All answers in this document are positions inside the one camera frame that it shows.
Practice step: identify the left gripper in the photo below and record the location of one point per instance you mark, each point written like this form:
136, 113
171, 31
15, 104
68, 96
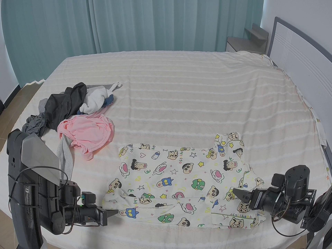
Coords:
90, 215

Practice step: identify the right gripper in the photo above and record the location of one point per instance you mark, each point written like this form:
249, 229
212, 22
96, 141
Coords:
267, 202

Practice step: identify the white printed pyjama top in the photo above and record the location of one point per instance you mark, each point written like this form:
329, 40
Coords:
181, 180

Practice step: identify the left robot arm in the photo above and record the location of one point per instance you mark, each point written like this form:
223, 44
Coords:
36, 154

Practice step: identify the pale grey knitted garment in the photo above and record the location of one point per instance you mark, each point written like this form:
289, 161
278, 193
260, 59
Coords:
66, 159

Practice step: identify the pink garment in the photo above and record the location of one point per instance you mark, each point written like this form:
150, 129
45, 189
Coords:
85, 133

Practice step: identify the dark grey garment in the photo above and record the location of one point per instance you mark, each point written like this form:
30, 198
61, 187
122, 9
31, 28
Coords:
33, 124

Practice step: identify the bed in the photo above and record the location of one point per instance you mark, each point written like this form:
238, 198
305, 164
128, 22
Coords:
194, 100

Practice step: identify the black garment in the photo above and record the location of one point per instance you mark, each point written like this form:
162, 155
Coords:
59, 108

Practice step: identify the white garment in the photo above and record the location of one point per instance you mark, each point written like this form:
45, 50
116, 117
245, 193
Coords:
94, 100

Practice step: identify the dark blue garment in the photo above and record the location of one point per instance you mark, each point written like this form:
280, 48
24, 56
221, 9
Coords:
109, 101

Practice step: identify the grey bedside table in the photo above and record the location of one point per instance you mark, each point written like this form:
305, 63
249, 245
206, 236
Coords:
243, 44

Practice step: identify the blue-green curtain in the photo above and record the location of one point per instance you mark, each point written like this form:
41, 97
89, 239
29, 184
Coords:
168, 14
46, 30

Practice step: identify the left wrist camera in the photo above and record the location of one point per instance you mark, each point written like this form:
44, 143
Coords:
88, 198

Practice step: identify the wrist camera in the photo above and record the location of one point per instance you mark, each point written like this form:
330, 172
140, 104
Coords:
278, 181
88, 198

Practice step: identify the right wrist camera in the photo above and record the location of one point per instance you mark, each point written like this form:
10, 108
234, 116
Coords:
278, 181

